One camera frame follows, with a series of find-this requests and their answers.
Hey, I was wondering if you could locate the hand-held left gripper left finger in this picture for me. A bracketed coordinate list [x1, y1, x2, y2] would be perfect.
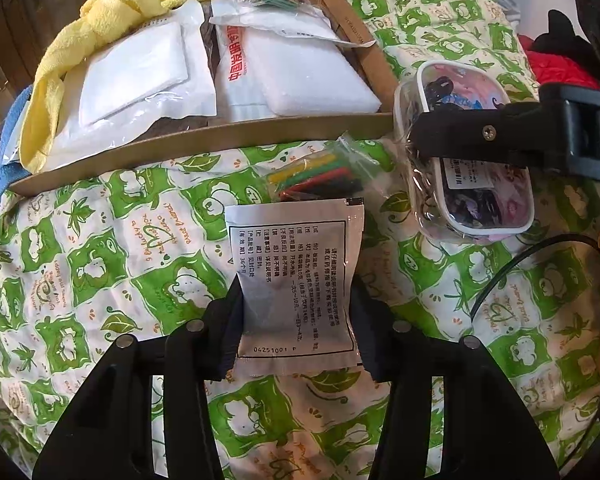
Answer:
[32, 287, 246, 480]

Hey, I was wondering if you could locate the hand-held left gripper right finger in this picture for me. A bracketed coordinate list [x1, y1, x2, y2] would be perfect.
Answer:
[350, 285, 561, 480]

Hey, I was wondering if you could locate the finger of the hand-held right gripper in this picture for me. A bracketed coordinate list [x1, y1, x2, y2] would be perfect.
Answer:
[411, 102, 571, 168]

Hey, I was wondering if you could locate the clear plastic container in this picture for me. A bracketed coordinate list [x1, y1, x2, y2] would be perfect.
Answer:
[394, 60, 535, 243]

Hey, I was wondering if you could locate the white printed sachet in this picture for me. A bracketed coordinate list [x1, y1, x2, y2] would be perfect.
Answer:
[225, 197, 366, 376]

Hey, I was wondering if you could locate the white red-lettered packet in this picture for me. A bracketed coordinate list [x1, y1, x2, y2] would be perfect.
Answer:
[242, 22, 382, 117]

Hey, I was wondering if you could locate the shallow cardboard box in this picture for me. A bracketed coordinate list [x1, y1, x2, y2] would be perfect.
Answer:
[10, 0, 401, 196]

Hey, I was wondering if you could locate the blue towel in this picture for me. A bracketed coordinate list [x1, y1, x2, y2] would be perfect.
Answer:
[0, 85, 36, 231]

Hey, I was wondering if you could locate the large white gauze packet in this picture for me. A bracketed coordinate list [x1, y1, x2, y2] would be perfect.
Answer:
[42, 0, 217, 171]

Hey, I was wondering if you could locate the yellow towel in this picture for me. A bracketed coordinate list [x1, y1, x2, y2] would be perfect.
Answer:
[19, 0, 228, 171]

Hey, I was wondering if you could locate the red jacket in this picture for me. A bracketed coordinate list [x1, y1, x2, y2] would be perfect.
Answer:
[525, 50, 600, 91]

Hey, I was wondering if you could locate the black cloth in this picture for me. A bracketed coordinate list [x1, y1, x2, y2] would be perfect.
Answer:
[532, 10, 596, 61]

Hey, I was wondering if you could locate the green printed blanket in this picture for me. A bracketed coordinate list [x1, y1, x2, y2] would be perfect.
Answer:
[0, 0, 600, 480]

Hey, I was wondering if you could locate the wooden glass-panel door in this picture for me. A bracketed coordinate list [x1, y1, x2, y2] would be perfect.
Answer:
[0, 0, 81, 86]

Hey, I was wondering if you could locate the black cable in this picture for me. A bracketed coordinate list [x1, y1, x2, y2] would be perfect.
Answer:
[470, 234, 600, 321]

